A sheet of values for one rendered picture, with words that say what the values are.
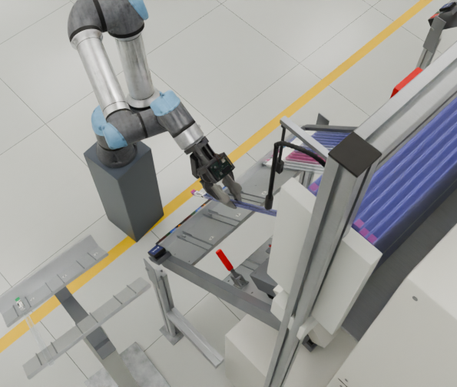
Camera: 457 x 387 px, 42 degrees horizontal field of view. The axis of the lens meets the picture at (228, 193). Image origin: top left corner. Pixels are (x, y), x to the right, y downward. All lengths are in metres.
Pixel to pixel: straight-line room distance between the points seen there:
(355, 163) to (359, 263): 0.21
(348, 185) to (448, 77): 0.17
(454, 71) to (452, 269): 0.25
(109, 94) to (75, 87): 1.51
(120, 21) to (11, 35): 1.74
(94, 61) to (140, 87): 0.31
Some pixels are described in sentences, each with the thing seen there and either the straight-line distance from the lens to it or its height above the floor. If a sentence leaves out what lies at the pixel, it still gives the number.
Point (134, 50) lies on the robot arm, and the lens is 1.94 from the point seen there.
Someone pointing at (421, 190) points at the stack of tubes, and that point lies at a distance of 0.92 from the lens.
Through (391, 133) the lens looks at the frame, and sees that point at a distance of 0.66.
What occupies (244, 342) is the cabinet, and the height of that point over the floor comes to 0.62.
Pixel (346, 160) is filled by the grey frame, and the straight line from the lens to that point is 0.62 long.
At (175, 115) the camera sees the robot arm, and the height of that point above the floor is 1.16.
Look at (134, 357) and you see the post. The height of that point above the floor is 0.01.
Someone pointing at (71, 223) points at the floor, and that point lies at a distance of 2.78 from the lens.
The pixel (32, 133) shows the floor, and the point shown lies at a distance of 3.09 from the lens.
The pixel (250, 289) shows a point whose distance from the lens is 1.45.
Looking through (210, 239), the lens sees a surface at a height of 0.82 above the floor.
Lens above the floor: 2.42
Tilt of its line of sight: 61 degrees down
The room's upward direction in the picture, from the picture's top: 1 degrees clockwise
